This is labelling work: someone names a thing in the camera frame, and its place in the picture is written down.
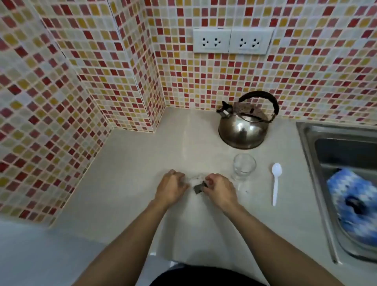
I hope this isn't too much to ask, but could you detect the person's right forearm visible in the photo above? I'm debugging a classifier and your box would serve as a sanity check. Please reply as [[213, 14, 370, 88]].
[[225, 205, 347, 286]]

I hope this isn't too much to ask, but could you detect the small clear plastic sachet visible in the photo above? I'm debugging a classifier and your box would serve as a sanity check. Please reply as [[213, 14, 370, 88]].
[[188, 175, 209, 195]]

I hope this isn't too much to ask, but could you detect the person's left forearm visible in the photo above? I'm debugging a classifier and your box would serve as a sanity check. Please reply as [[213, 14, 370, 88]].
[[72, 200, 170, 286]]

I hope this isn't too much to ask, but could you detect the person's right hand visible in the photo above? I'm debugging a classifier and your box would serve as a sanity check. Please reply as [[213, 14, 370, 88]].
[[203, 173, 241, 215]]

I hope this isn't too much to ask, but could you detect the person's black shirt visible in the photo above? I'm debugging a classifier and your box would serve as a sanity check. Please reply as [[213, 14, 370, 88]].
[[148, 263, 269, 286]]

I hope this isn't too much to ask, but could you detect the clear drinking glass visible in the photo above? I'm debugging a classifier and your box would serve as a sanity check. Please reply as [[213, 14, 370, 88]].
[[232, 153, 257, 182]]

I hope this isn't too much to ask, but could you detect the blue white dish cloth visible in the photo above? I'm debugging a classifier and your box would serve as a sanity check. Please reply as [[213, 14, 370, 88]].
[[326, 168, 377, 247]]

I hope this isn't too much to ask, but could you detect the steel kettle black handle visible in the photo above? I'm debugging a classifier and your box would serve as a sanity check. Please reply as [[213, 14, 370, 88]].
[[216, 90, 280, 150]]

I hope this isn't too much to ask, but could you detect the stainless steel sink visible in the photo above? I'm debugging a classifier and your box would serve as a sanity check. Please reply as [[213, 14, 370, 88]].
[[296, 121, 377, 264]]

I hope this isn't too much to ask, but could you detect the white plastic spoon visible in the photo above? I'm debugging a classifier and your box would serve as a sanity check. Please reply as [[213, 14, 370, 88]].
[[271, 162, 283, 207]]

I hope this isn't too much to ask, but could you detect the person's left hand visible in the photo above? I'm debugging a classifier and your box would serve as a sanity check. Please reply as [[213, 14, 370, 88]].
[[154, 169, 190, 209]]

